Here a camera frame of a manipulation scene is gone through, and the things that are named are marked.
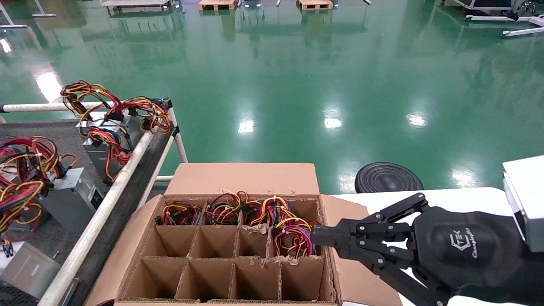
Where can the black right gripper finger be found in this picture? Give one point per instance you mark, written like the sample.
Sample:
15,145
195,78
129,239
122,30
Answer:
365,229
391,265

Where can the white floor frame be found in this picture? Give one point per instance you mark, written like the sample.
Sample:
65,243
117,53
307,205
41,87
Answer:
522,30

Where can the black round ribbed disc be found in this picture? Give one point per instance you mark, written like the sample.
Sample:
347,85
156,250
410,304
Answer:
386,178

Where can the gray low platform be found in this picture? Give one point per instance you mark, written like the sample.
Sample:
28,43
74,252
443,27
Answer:
136,3

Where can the gray power supply box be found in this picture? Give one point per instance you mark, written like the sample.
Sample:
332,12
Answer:
46,221

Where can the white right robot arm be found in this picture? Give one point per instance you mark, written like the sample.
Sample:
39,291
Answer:
527,191

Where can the cardboard grid divider insert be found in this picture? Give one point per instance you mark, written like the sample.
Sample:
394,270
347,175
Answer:
214,242

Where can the white stand leg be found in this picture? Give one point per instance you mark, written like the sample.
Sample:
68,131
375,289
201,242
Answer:
42,12
10,21

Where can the white pipe cart frame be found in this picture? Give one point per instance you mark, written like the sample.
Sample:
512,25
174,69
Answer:
97,221

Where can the wooden pallet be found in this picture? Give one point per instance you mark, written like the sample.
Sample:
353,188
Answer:
315,4
216,4

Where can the brown cardboard box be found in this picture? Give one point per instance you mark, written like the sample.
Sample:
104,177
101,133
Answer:
246,178

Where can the dark wheeled equipment cart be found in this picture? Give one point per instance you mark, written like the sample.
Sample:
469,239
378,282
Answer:
484,4

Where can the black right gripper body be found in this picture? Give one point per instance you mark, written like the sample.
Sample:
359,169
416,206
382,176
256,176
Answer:
467,250

